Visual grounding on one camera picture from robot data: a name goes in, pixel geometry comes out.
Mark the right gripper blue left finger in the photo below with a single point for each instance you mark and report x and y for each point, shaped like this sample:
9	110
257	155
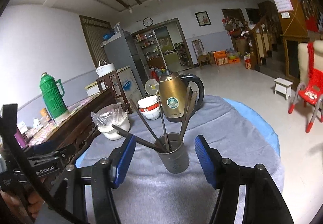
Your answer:
120	161

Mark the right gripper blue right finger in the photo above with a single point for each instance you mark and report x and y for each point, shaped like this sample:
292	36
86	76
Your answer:
210	161

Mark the dark grey utensil holder cup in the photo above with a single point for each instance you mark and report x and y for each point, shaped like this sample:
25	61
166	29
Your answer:
177	160

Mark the purple thermos bottle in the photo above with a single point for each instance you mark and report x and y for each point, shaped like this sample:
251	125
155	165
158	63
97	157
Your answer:
20	139

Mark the carved dark wooden sideboard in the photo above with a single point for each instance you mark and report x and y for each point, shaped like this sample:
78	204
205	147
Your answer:
78	129

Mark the white pot with plastic bag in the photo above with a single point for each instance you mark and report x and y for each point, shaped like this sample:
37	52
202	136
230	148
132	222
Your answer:
108	116

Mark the orange cup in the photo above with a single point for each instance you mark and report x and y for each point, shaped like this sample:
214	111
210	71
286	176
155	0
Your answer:
45	114

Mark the grey table cloth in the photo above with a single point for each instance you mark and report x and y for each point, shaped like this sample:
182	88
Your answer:
173	188

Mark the red white bowl stack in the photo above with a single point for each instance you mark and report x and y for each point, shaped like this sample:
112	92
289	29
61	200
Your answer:
149	107

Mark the blue table cover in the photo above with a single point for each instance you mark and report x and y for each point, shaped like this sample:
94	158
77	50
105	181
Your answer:
236	130

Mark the small yellow desk fan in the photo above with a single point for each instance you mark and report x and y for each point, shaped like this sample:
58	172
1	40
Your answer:
152	87

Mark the green thermos flask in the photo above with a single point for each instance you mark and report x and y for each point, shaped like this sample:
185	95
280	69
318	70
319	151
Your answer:
53	93

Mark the white chest freezer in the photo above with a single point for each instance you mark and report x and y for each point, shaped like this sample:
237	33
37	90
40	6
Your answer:
128	82

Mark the gold electric kettle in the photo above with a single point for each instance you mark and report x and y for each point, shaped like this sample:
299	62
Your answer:
173	91

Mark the dark wooden chair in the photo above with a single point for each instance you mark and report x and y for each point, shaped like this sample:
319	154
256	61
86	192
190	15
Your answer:
112	80

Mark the white lidded bucket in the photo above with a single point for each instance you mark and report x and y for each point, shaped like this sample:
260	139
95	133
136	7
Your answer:
104	68

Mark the orange cardboard box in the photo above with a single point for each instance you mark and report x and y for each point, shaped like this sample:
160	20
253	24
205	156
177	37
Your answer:
220	57

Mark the grey refrigerator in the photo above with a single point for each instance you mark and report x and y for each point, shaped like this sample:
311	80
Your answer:
122	50

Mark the small white stool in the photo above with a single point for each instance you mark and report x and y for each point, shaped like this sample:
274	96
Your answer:
283	86

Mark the red plastic child chair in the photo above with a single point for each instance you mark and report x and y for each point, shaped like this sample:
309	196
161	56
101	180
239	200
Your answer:
310	93

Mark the wooden stair railing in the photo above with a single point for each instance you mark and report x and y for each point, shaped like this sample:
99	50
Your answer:
259	39

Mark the wooden chair by wall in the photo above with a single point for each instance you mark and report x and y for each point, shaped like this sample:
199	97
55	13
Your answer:
200	53

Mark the round wall clock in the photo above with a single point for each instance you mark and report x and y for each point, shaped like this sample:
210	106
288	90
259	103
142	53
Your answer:
147	22

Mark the framed wall picture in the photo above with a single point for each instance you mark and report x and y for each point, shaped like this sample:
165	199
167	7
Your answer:
203	18

